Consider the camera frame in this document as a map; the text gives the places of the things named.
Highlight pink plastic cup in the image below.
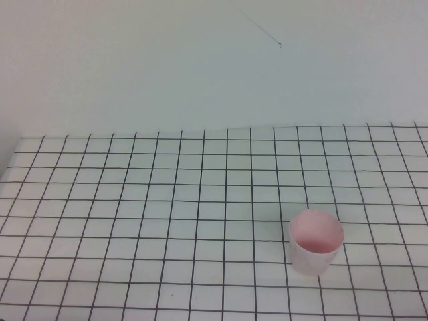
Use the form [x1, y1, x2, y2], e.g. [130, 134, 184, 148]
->
[288, 208, 345, 277]

